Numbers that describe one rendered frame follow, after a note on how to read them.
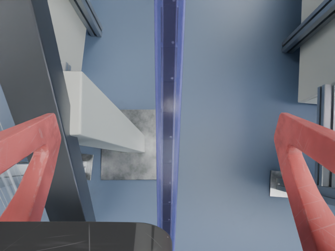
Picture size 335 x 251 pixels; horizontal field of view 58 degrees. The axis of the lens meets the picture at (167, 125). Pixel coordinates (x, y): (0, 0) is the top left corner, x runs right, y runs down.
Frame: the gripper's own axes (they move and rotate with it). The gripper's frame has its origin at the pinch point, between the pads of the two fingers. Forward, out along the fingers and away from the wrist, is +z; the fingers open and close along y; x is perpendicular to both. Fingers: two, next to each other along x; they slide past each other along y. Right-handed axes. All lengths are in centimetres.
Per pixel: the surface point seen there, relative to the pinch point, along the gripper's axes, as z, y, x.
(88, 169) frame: 68, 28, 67
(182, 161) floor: 70, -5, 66
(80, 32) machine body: 89, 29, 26
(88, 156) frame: 71, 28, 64
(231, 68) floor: 93, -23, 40
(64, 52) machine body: 73, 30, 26
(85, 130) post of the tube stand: 13.1, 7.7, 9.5
